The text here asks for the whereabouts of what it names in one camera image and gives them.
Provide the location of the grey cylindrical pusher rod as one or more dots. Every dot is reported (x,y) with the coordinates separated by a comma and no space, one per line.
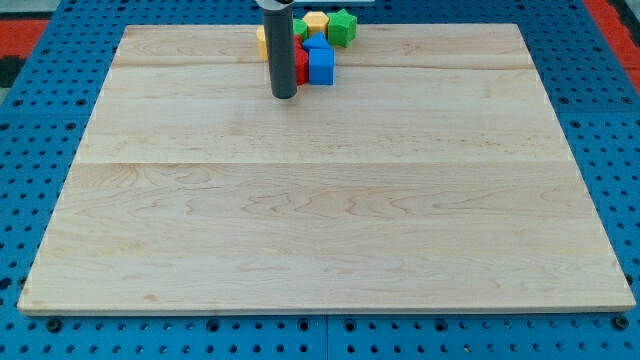
(278,27)

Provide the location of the blue cube block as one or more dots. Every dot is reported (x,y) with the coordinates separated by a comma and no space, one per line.
(321,66)

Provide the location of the green block behind rod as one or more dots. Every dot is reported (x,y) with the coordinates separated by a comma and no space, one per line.
(300,28)

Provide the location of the light wooden board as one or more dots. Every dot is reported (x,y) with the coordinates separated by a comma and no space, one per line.
(432,177)

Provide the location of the yellow heart block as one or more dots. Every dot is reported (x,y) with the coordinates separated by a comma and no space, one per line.
(261,42)

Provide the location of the yellow hexagon block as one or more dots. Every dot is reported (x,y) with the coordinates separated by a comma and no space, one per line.
(316,21)

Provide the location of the green star block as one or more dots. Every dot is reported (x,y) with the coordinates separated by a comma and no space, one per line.
(342,28)

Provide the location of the red circle block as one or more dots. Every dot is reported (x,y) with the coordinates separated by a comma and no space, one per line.
(301,61)

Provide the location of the blue triangle block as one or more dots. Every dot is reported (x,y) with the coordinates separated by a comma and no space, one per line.
(316,41)

